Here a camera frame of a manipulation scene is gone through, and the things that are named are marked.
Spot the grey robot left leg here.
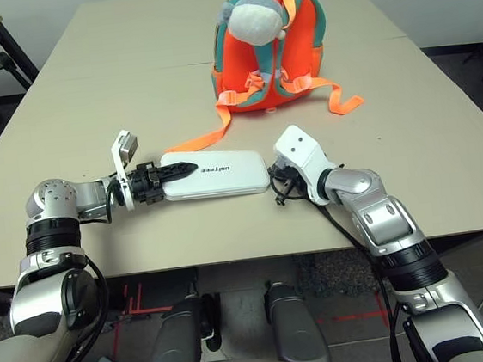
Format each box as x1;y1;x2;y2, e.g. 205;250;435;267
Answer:
141;279;228;362

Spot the grey white plush toy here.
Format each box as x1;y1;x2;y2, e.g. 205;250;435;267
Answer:
214;0;290;49

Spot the orange and teal backpack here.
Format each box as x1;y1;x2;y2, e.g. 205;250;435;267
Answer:
148;0;370;156

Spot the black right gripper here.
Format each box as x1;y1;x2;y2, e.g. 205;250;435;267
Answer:
267;156;312;207

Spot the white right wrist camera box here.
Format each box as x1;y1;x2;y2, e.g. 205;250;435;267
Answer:
271;121;345;211

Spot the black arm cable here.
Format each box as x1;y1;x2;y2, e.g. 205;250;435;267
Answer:
40;175;145;362
268;160;417;362

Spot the white plastic pencil case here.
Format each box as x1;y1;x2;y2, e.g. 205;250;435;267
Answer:
156;141;272;205

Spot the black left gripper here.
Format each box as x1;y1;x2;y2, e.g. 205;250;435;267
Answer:
125;155;203;207

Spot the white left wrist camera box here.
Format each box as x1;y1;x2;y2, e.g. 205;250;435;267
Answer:
107;127;147;213

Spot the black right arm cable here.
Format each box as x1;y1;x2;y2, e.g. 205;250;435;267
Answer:
268;160;417;362

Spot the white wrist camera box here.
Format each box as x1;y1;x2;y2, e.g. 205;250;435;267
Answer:
107;127;147;213
271;121;345;211

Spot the grey robot right leg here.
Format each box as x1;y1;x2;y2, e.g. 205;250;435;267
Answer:
261;274;333;362

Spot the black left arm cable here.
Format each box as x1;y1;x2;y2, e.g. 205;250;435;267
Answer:
40;175;145;362

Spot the grey robot leg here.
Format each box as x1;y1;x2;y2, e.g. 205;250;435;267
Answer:
141;279;228;362
261;274;333;362

